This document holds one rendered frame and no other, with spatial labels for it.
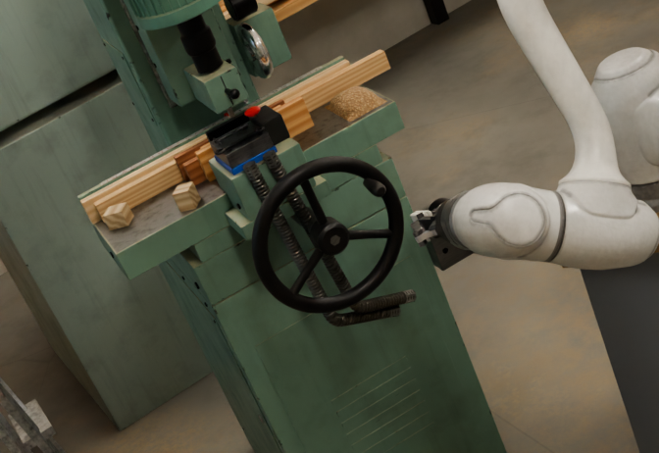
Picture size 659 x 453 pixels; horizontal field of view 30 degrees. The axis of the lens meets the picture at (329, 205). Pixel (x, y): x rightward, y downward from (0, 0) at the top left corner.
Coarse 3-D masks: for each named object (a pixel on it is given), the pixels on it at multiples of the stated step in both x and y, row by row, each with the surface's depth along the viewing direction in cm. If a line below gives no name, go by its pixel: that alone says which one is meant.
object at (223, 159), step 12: (264, 108) 225; (252, 120) 224; (264, 120) 220; (276, 120) 219; (228, 132) 223; (240, 132) 221; (264, 132) 217; (276, 132) 220; (288, 132) 221; (216, 144) 220; (228, 144) 218; (240, 144) 216; (252, 144) 216; (264, 144) 217; (276, 144) 221; (216, 156) 223; (228, 156) 215; (240, 156) 215; (252, 156) 216; (228, 168) 217; (240, 168) 216
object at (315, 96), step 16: (352, 64) 248; (368, 64) 247; (384, 64) 248; (336, 80) 245; (352, 80) 246; (304, 96) 243; (320, 96) 245; (144, 176) 236; (160, 176) 236; (176, 176) 237; (128, 192) 235; (144, 192) 236; (160, 192) 237; (96, 208) 233
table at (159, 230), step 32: (384, 96) 238; (320, 128) 236; (352, 128) 232; (384, 128) 235; (320, 192) 222; (96, 224) 235; (160, 224) 225; (192, 224) 225; (224, 224) 227; (128, 256) 222; (160, 256) 224
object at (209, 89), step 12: (192, 72) 238; (216, 72) 233; (228, 72) 231; (192, 84) 240; (204, 84) 230; (216, 84) 231; (228, 84) 232; (240, 84) 233; (204, 96) 236; (216, 96) 232; (228, 96) 233; (240, 96) 234; (216, 108) 232; (228, 108) 233
